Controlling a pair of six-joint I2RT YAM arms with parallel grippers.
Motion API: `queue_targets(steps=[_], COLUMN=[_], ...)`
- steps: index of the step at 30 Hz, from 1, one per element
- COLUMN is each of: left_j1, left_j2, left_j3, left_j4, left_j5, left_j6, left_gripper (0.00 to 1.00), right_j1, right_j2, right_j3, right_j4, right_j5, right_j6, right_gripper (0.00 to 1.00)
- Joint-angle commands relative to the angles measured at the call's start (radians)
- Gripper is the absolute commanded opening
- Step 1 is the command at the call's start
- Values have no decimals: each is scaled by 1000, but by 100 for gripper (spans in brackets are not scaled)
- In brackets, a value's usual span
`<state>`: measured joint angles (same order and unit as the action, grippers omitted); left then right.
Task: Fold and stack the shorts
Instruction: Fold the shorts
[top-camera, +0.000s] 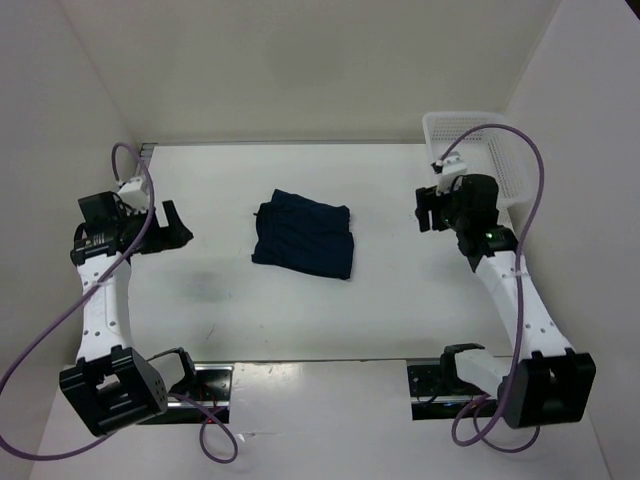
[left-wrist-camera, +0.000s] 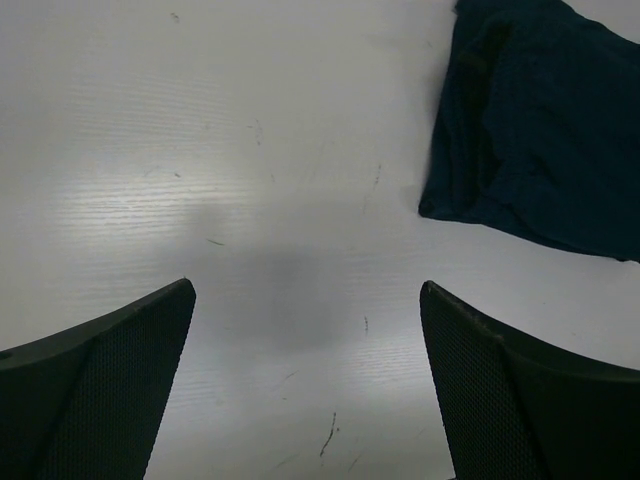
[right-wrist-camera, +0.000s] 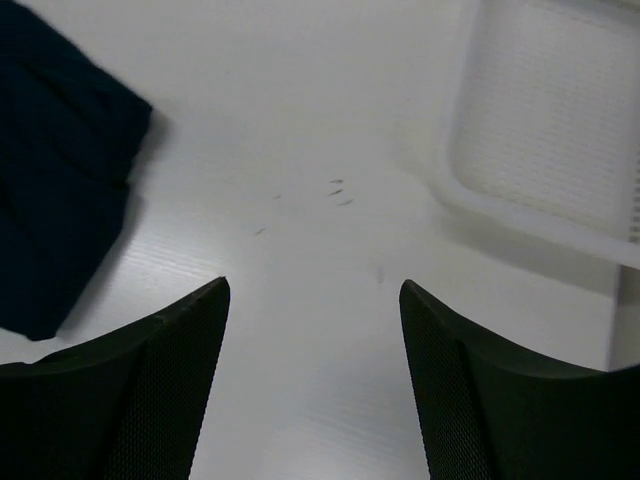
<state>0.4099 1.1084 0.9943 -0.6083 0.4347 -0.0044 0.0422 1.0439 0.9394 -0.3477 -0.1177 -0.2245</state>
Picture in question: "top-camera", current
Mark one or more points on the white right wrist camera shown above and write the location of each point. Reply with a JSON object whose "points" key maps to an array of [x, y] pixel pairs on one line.
{"points": [[447, 170]]}

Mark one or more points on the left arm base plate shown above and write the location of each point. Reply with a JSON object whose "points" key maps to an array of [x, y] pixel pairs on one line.
{"points": [[211, 388]]}

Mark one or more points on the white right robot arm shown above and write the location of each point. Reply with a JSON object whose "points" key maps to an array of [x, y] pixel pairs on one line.
{"points": [[547, 382]]}

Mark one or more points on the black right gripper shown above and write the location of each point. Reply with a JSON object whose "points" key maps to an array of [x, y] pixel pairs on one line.
{"points": [[426, 199]]}

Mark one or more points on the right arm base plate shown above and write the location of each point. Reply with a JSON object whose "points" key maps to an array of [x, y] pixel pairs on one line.
{"points": [[430, 397]]}

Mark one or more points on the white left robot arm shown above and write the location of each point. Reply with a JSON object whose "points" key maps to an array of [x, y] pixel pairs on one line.
{"points": [[111, 386]]}

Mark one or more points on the white plastic laundry basket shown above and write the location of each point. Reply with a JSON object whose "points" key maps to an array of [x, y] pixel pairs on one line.
{"points": [[495, 152]]}

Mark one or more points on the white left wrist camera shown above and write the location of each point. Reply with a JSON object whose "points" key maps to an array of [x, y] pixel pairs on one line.
{"points": [[135, 193]]}

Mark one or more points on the aluminium table edge rail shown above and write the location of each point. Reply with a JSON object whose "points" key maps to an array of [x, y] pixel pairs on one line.
{"points": [[146, 150]]}

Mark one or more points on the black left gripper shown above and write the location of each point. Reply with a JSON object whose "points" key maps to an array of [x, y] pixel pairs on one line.
{"points": [[167, 237]]}

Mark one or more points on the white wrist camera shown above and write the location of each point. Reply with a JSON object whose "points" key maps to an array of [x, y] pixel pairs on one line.
{"points": [[447, 170], [135, 193]]}

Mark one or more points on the navy blue shorts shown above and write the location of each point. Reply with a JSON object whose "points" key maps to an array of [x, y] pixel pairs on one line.
{"points": [[305, 236]]}

